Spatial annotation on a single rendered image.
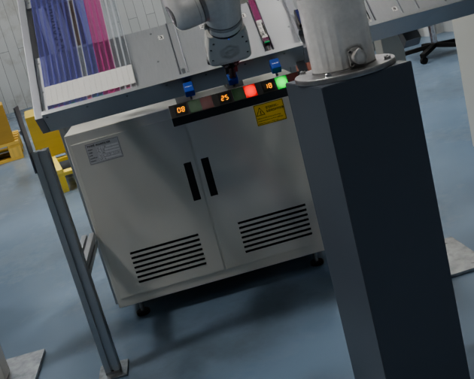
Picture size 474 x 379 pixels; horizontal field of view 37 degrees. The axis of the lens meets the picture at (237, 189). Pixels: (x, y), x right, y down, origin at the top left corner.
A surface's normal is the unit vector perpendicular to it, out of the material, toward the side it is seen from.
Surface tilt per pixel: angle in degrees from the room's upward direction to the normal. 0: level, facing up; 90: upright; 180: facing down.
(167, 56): 46
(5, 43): 90
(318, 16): 90
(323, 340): 0
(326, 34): 90
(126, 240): 90
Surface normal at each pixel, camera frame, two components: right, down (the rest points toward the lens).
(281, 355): -0.25, -0.93
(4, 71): 0.29, 0.18
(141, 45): -0.09, -0.48
